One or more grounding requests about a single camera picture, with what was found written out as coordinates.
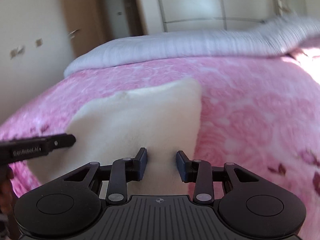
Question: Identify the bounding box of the person's left hand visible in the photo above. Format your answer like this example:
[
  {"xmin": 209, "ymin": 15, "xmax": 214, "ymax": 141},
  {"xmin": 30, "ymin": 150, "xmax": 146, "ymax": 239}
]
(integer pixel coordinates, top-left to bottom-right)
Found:
[{"xmin": 1, "ymin": 165, "xmax": 20, "ymax": 239}]

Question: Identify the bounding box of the silver door handle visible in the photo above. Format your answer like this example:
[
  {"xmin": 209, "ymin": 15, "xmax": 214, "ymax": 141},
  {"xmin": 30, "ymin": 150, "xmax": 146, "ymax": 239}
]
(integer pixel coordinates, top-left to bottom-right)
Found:
[{"xmin": 68, "ymin": 29, "xmax": 81, "ymax": 40}]

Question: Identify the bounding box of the pink floral fleece blanket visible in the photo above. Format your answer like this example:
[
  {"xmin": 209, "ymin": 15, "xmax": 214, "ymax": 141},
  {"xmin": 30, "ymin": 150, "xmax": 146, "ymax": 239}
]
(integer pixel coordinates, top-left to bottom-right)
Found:
[{"xmin": 0, "ymin": 47, "xmax": 320, "ymax": 240}]

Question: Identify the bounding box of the white striped rolled quilt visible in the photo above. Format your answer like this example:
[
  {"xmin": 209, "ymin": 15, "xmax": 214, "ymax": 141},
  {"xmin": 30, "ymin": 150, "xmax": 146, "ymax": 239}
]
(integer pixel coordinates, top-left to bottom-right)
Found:
[{"xmin": 63, "ymin": 15, "xmax": 319, "ymax": 77}]

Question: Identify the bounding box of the brown wooden door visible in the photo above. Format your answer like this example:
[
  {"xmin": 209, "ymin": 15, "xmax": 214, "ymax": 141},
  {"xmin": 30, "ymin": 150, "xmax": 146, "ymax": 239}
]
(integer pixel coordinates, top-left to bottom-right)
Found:
[{"xmin": 61, "ymin": 0, "xmax": 105, "ymax": 57}]

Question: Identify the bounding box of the white sliding wardrobe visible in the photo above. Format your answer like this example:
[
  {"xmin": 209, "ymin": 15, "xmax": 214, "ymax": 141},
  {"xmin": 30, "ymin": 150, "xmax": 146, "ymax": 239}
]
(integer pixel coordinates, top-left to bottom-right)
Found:
[{"xmin": 139, "ymin": 0, "xmax": 308, "ymax": 34}]

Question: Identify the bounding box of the beige wall switch plate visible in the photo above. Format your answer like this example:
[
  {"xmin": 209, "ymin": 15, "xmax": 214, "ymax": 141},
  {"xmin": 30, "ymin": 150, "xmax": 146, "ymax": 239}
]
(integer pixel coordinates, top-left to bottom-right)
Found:
[{"xmin": 35, "ymin": 38, "xmax": 43, "ymax": 47}]

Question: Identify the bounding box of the wall socket with plug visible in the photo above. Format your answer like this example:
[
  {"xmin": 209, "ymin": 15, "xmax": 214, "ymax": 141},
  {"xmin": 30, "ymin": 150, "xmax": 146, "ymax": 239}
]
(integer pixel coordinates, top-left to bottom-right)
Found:
[{"xmin": 10, "ymin": 46, "xmax": 25, "ymax": 59}]

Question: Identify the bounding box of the cream fluffy knit garment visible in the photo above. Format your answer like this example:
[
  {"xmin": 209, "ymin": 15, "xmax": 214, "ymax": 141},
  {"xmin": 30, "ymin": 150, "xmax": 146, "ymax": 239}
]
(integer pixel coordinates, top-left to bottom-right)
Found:
[{"xmin": 27, "ymin": 79, "xmax": 202, "ymax": 195}]

